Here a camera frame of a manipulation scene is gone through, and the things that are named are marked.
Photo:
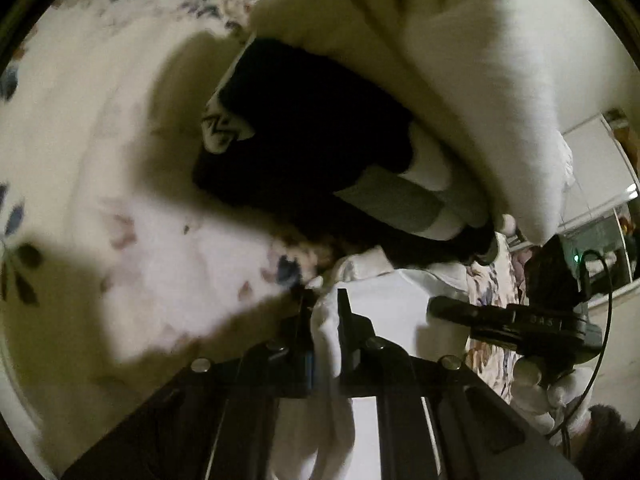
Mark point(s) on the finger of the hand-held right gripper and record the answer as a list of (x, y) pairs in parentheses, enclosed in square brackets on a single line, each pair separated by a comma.
[(465, 314)]

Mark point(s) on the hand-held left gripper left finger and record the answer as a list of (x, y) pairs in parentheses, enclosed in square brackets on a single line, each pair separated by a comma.
[(306, 365)]

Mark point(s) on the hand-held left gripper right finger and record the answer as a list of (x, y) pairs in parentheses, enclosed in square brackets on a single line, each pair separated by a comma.
[(351, 360)]

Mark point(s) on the white garment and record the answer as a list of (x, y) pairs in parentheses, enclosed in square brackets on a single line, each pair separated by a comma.
[(400, 300)]

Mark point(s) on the person's right forearm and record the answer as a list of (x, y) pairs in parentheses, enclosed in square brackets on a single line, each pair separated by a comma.
[(612, 445)]

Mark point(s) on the person's right hand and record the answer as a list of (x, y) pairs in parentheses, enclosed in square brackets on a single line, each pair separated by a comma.
[(560, 395)]

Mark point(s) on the white wardrobe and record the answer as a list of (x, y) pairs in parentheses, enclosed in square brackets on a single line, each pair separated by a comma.
[(595, 170)]

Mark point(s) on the black garment with grey stripe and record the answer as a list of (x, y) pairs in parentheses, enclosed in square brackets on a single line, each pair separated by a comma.
[(310, 135)]

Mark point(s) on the large white cloth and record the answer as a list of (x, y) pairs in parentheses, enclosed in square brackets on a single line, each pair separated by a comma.
[(450, 60)]

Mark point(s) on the floral bed sheet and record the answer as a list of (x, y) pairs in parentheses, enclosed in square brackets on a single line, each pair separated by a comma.
[(100, 160)]

